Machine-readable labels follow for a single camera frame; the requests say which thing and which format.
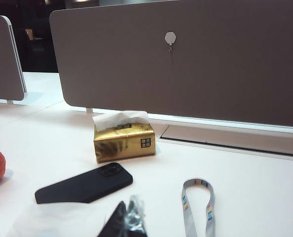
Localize grey left divider panel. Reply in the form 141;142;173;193
0;15;28;102

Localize grey printed lanyard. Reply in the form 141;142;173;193
181;178;216;237

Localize grey desk divider panel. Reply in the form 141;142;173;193
49;0;293;129

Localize white desk cable flap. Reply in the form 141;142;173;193
159;124;293;158

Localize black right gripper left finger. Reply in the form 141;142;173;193
96;200;129;237

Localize black smartphone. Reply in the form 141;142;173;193
34;162;134;205

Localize white tissue in pack opening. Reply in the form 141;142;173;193
91;111;150;131

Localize gold tissue pack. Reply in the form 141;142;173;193
93;122;157;164

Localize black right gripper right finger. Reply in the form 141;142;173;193
126;194;147;237

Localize white adhesive hook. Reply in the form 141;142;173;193
164;31;177;53

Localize white pulled tissue sheet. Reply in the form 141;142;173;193
12;199;120;237

